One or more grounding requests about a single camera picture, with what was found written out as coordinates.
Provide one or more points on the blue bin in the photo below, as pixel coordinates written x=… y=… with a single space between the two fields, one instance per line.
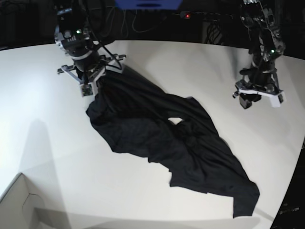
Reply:
x=148 y=4

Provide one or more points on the white cardboard box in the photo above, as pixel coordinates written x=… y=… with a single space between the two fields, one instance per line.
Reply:
x=21 y=209

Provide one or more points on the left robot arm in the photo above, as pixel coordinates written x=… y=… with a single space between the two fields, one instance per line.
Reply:
x=263 y=19

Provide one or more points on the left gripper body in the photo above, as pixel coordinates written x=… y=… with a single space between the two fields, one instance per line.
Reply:
x=260 y=84

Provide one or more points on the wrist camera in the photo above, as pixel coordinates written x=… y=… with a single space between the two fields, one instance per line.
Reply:
x=245 y=100
x=86 y=90

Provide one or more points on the black t-shirt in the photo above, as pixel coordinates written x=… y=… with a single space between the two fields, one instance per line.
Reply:
x=135 y=116

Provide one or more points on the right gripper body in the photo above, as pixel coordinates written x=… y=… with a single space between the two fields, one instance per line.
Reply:
x=91 y=69

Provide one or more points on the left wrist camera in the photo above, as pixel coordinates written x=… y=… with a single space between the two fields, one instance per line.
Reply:
x=245 y=100

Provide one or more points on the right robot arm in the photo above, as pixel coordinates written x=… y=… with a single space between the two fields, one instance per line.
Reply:
x=76 y=38

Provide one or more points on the black power strip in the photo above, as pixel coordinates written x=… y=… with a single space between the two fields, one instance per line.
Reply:
x=205 y=16

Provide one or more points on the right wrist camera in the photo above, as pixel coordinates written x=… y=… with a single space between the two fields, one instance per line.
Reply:
x=86 y=90

